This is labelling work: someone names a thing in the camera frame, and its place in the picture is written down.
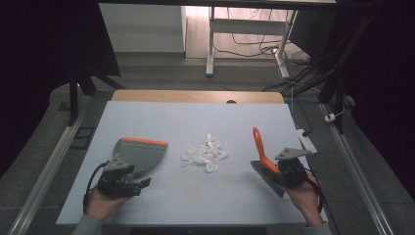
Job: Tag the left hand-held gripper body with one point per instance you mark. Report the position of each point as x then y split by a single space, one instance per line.
115 182

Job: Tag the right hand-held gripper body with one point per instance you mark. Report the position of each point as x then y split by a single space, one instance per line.
293 169

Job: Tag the grey dustpan with orange edge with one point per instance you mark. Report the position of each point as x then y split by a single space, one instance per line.
143 155

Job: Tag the pile of white paper scraps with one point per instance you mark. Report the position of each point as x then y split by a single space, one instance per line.
205 153

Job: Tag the person's left hand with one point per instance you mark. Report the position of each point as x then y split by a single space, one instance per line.
99 205

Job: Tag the person's right hand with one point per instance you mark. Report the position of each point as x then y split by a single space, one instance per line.
306 202

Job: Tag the white plug adapter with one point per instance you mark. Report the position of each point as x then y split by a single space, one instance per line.
330 117

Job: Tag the black tripod stand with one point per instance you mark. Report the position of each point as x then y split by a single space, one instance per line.
74 98

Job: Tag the black metal stand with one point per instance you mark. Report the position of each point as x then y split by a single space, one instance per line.
339 78

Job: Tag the white cabinet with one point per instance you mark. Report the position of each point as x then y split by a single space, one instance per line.
143 29

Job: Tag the aluminium rail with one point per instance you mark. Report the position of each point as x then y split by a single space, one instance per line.
49 163
355 169

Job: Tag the white desk frame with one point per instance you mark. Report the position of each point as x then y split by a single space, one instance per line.
248 26

